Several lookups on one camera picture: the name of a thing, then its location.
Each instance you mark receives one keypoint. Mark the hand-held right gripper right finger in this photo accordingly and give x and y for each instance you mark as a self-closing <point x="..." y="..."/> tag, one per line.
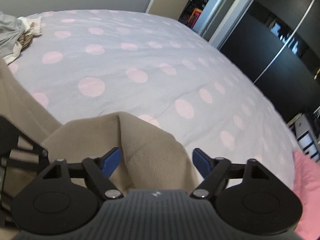
<point x="202" y="162"/>

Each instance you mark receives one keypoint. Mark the dark sliding-door wardrobe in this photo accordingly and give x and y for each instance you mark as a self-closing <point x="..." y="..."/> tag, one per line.
<point x="250" y="42"/>

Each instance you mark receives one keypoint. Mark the pink pillow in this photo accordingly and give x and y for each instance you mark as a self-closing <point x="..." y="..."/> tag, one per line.
<point x="307" y="180"/>

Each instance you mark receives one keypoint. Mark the lattice patterned cloth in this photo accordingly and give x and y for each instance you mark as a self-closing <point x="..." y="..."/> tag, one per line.
<point x="25" y="39"/>

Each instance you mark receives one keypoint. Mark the cream door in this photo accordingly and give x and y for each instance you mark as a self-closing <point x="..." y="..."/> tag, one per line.
<point x="170" y="0"/>

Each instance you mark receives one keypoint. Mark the white nightstand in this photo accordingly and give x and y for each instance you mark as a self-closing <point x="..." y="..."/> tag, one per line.
<point x="303" y="130"/>

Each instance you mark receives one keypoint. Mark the bed with polka-dot sheet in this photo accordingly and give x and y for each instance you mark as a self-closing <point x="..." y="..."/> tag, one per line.
<point x="150" y="55"/>

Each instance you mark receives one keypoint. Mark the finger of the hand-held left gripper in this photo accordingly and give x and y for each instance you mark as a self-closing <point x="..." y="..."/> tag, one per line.
<point x="8" y="130"/>

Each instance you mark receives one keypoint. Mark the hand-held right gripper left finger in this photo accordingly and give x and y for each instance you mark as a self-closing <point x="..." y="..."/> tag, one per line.
<point x="111" y="161"/>

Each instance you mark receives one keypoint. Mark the beige fleece jacket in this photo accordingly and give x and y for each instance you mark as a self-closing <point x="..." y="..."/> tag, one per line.
<point x="150" y="155"/>

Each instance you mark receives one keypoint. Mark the pile of white grey laundry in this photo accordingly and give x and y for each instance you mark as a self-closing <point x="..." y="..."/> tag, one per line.
<point x="32" y="23"/>

